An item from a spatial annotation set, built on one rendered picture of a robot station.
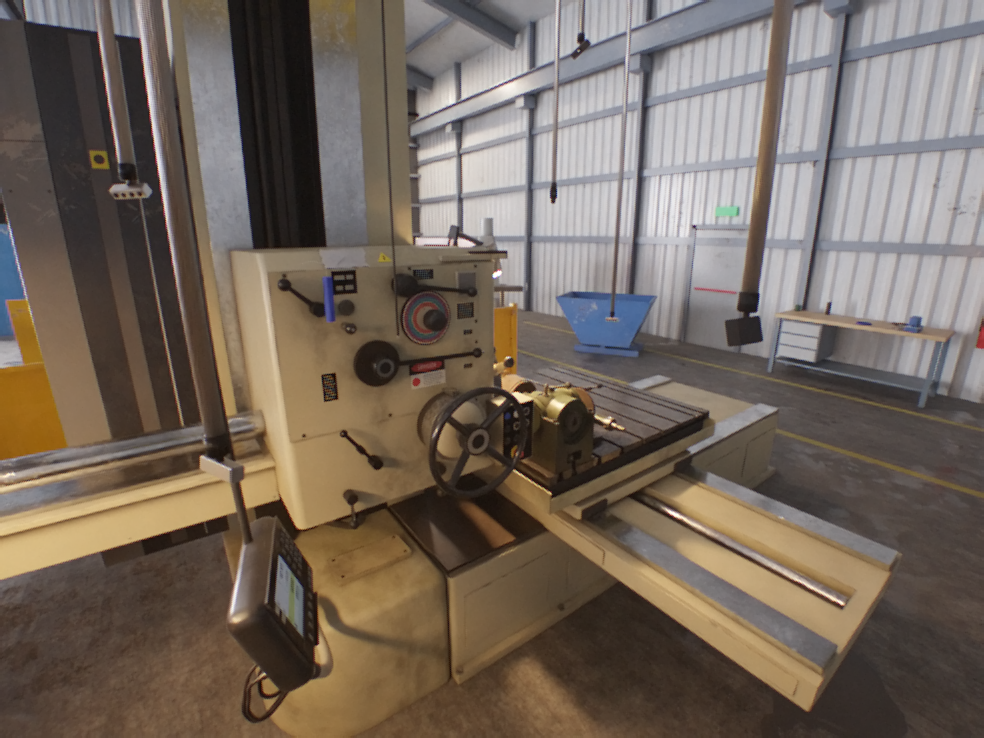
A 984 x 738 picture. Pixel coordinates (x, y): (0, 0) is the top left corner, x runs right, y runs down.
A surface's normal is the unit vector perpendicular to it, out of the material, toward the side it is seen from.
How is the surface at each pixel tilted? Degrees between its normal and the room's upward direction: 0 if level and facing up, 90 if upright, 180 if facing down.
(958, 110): 90
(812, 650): 0
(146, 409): 90
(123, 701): 0
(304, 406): 90
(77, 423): 90
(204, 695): 0
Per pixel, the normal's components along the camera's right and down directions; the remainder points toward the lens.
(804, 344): -0.81, 0.17
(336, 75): 0.59, 0.22
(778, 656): 0.00, -0.96
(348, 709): 0.37, 0.26
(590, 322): -0.43, 0.26
